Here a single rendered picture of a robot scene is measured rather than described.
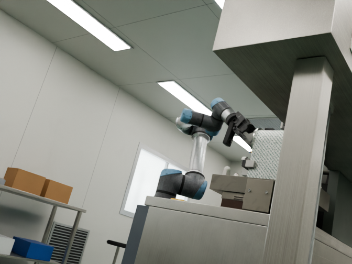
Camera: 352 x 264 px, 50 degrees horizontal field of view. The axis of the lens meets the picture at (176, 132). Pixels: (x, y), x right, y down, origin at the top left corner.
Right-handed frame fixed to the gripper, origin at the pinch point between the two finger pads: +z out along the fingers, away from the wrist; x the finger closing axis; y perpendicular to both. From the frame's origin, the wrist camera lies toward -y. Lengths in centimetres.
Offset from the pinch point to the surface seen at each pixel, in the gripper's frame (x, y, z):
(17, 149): 77, -212, -278
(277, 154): -8.1, 6.3, 15.7
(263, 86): -74, 18, 37
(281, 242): -85, 0, 72
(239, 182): -27.8, -9.8, 24.2
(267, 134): -7.5, 9.4, 5.3
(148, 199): -34, -42, 4
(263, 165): -8.1, -0.9, 15.0
